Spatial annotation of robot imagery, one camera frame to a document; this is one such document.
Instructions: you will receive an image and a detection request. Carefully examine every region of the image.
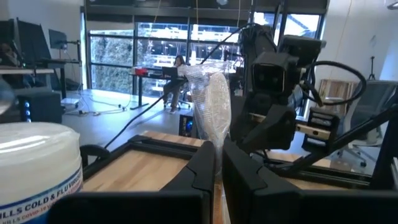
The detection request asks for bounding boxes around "person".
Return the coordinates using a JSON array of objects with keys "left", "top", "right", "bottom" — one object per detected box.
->
[{"left": 163, "top": 55, "right": 187, "bottom": 114}]

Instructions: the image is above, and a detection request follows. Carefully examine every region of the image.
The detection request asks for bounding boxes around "Lysol disinfecting wipes canister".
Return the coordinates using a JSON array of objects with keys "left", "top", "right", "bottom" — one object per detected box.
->
[{"left": 0, "top": 121, "right": 84, "bottom": 224}]

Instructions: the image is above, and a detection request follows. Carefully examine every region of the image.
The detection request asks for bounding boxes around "black tripod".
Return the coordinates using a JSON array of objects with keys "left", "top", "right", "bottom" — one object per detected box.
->
[{"left": 366, "top": 55, "right": 377, "bottom": 82}]

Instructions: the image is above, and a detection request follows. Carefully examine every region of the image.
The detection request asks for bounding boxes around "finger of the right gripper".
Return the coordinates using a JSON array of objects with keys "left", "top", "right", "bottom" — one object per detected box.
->
[
  {"left": 230, "top": 104, "right": 298, "bottom": 154},
  {"left": 302, "top": 107, "right": 341, "bottom": 156}
]

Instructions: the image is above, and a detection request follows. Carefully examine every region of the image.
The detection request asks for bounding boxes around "black computer tower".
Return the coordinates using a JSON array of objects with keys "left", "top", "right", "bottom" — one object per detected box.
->
[
  {"left": 17, "top": 91, "right": 63, "bottom": 124},
  {"left": 178, "top": 113, "right": 195, "bottom": 138}
]

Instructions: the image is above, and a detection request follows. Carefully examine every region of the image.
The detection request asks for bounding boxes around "black desk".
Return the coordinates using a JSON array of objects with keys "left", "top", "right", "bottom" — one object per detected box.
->
[{"left": 129, "top": 71, "right": 187, "bottom": 110}]

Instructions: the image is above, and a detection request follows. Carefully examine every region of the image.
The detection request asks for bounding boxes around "dark monitor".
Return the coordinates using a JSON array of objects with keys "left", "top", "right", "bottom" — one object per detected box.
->
[
  {"left": 17, "top": 18, "right": 52, "bottom": 62},
  {"left": 48, "top": 28, "right": 68, "bottom": 50}
]

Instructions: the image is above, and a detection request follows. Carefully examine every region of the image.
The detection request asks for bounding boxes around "grey office chair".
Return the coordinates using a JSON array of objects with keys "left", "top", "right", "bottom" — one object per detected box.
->
[{"left": 337, "top": 80, "right": 398, "bottom": 169}]

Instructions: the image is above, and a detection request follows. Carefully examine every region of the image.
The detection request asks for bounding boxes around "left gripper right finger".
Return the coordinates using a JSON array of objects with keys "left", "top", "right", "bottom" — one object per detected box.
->
[{"left": 221, "top": 138, "right": 302, "bottom": 224}]

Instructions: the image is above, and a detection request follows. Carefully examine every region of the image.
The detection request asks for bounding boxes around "black laptop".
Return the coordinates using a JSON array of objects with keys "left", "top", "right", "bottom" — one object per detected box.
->
[{"left": 161, "top": 66, "right": 178, "bottom": 79}]

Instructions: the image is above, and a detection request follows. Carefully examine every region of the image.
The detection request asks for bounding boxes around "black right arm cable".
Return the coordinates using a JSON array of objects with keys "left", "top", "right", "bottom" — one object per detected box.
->
[{"left": 104, "top": 24, "right": 368, "bottom": 149}]

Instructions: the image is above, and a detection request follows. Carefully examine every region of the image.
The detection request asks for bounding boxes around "wooden crate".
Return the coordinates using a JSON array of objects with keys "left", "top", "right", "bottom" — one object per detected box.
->
[{"left": 317, "top": 79, "right": 358, "bottom": 118}]

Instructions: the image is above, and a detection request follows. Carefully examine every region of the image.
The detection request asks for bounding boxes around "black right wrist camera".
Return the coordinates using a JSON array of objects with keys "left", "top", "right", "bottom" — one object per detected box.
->
[{"left": 251, "top": 50, "right": 301, "bottom": 95}]

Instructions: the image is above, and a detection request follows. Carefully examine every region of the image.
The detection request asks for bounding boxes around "large window wall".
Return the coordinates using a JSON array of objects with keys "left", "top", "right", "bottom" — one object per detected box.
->
[{"left": 83, "top": 12, "right": 327, "bottom": 94}]

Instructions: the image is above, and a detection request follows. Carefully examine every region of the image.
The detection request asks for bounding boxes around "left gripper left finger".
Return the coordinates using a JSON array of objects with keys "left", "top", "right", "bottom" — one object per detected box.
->
[{"left": 160, "top": 139, "right": 218, "bottom": 224}]

